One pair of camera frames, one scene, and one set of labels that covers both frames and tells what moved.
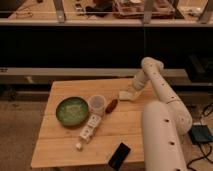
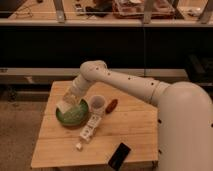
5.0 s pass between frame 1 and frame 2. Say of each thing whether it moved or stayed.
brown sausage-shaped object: stayed
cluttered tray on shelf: stayed
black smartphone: stayed
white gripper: moved
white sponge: moved
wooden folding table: stayed
